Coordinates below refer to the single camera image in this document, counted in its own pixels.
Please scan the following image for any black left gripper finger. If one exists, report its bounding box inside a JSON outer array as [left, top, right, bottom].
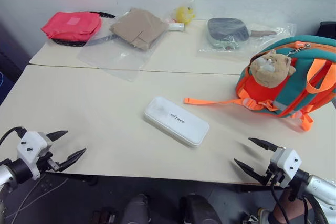
[[46, 130, 69, 143], [58, 147, 88, 171]]

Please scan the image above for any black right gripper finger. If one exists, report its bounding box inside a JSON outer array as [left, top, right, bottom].
[[247, 137, 281, 153], [233, 158, 269, 185]]

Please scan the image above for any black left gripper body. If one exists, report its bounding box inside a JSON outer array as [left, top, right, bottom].
[[39, 140, 64, 174]]

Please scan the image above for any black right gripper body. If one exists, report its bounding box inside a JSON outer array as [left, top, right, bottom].
[[261, 165, 287, 188]]

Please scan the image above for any teal and orange backpack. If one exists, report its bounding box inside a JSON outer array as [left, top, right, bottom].
[[183, 36, 336, 132]]

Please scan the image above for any white rectangular case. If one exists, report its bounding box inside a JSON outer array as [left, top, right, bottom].
[[143, 96, 211, 149]]

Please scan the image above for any person's bare leg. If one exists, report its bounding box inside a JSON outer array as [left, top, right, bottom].
[[257, 194, 308, 224]]

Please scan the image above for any brown plush cat toy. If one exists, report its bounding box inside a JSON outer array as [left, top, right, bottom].
[[248, 49, 296, 89]]

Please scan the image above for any grey rounded shape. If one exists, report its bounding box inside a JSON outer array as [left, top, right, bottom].
[[122, 193, 152, 224]]

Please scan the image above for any dark bulky object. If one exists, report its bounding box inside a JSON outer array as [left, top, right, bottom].
[[0, 18, 35, 105]]

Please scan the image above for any large clear plastic bag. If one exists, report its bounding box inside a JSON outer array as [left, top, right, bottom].
[[76, 7, 170, 82]]

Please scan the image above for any pink fabric pouch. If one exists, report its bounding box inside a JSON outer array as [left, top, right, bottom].
[[41, 11, 102, 41]]

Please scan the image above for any dark table tennis paddle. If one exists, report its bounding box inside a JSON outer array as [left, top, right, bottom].
[[207, 17, 278, 43]]

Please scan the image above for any black racket with white grip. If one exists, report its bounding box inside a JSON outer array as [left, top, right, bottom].
[[51, 10, 186, 48]]

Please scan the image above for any beige folded cloth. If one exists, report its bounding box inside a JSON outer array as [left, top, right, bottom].
[[109, 8, 169, 51]]

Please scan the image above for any yellow plush toy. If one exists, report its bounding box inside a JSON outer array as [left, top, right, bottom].
[[174, 5, 196, 23]]

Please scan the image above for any yellow toy in bag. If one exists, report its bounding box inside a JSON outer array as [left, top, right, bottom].
[[163, 0, 198, 26]]

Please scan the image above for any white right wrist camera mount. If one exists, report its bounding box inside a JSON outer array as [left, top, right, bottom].
[[269, 148, 303, 180]]

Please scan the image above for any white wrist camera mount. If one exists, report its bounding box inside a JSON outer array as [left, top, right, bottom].
[[269, 148, 303, 180], [16, 130, 54, 166]]

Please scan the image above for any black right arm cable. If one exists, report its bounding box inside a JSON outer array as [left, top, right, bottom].
[[270, 173, 317, 224]]

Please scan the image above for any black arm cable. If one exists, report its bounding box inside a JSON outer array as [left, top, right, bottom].
[[0, 126, 27, 144], [270, 173, 317, 224]]

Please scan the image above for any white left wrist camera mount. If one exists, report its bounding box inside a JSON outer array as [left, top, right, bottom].
[[16, 130, 54, 166]]

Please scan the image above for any thin white floor cable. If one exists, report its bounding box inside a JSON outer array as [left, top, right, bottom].
[[4, 178, 69, 221]]

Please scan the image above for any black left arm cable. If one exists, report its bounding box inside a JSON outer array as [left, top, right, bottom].
[[0, 126, 27, 144]]

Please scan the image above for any black object at wall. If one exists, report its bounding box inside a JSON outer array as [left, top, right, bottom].
[[318, 20, 336, 39]]

